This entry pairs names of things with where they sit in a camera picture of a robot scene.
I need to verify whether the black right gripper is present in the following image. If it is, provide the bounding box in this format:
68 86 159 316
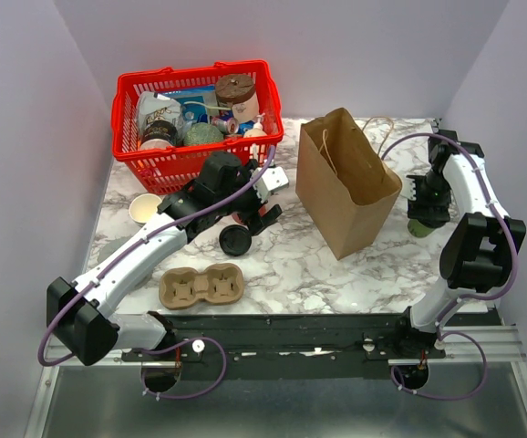
407 170 451 226

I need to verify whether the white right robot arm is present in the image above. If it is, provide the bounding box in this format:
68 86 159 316
391 130 526 358

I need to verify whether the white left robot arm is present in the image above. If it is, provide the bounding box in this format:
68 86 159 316
37 149 289 366

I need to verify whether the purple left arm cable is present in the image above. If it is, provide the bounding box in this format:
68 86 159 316
37 144 277 402

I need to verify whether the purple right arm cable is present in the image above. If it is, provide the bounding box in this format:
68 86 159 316
380 132 520 402

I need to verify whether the stack of green paper cups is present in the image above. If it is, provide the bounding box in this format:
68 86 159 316
129 193 162 225

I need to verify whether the red plastic shopping basket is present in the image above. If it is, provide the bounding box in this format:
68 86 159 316
111 60 284 194

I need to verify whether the cream pump bottle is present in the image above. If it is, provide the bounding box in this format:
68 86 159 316
243 114 266 138

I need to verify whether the green netted melon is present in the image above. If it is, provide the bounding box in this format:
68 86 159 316
182 122 224 147

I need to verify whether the brown paper bag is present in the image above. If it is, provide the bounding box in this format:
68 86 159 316
295 108 402 260

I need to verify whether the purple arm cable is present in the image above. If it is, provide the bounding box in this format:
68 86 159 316
380 132 520 402
37 144 277 402

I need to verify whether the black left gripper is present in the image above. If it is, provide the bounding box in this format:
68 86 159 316
214 161 283 236

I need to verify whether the dark instant noodle cup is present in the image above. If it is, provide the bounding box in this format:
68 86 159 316
139 120 178 151

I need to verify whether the red blue drink can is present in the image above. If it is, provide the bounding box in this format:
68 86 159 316
211 116 240 135

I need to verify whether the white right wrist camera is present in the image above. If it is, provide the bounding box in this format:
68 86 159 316
402 175 421 201

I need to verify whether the brown lid paper tub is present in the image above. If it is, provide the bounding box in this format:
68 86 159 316
214 74 259 123

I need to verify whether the green paper coffee cup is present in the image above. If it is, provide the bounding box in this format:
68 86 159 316
407 219 436 238

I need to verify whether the blue box in basket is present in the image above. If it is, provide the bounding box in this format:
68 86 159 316
160 85 220 121

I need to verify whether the brown cardboard cup carrier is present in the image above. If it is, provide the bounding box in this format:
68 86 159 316
159 263 245 310

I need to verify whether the white snack bag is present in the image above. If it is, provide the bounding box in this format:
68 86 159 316
137 91 184 135

